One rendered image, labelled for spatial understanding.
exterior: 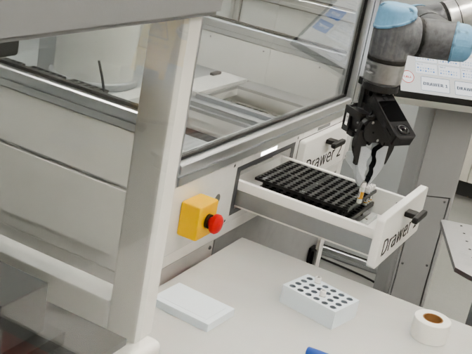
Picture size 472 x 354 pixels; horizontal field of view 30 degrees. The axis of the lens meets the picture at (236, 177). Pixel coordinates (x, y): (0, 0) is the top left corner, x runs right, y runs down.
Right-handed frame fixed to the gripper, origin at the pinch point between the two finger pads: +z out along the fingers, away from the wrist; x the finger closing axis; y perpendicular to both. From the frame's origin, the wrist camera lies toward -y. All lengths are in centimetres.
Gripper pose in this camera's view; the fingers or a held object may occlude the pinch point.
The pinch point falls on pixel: (365, 180)
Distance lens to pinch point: 178.6
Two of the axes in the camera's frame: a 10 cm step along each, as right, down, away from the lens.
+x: -9.0, 0.2, -4.4
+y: -4.2, -3.9, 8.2
